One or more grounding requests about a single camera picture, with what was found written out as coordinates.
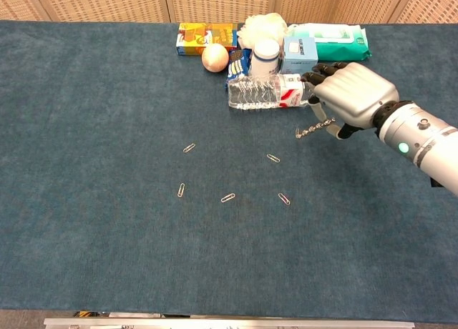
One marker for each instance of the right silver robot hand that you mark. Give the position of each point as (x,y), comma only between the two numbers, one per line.
(354,93)

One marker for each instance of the yellow robot base part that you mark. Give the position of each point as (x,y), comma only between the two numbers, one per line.
(83,313)

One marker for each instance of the green wet wipes pack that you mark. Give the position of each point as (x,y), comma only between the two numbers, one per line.
(340,43)

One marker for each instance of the light blue cardboard box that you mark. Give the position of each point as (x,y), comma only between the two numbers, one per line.
(298,57)

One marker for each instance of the clear plastic water bottle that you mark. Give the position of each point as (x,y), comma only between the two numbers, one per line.
(261,93)

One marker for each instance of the white lidded jar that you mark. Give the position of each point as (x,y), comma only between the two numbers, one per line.
(264,57)

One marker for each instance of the white mesh bath pouf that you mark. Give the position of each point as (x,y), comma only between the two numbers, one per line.
(261,26)

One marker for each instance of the blue Oreo cookie packet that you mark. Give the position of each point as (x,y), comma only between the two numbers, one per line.
(238,69)

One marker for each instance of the woven rattan folding screen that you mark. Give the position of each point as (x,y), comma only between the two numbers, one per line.
(222,1)

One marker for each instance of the yellow cardboard box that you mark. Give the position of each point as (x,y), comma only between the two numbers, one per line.
(197,37)

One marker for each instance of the teal felt table cloth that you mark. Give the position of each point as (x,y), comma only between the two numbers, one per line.
(107,200)

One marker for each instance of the aluminium profile rail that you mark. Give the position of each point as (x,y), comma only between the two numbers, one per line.
(229,324)

